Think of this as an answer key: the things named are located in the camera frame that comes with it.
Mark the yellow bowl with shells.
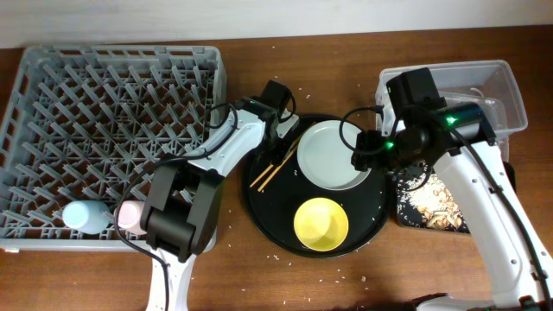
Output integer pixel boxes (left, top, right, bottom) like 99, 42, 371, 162
293, 198, 349, 252

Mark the light blue cup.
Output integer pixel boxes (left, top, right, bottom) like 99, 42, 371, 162
62, 200, 110, 235

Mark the clear plastic bin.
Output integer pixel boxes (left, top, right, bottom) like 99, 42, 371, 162
375, 60, 528, 162

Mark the grey dishwasher rack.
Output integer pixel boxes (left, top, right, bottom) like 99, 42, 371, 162
1, 46, 226, 252

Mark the pink cup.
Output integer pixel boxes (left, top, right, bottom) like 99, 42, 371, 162
118, 200, 146, 236

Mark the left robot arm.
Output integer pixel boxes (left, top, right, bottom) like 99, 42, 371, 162
140, 80, 299, 310

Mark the black rectangular tray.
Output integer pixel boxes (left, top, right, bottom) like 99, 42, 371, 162
395, 159, 518, 235

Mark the round black tray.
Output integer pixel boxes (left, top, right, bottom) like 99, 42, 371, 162
242, 115, 391, 258

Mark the rice and nut shells pile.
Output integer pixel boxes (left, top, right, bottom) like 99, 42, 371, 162
399, 172, 466, 230

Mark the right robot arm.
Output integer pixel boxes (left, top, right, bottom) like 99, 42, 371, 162
349, 67, 552, 310

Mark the grey round plate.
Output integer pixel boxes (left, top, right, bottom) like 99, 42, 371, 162
296, 120, 371, 191

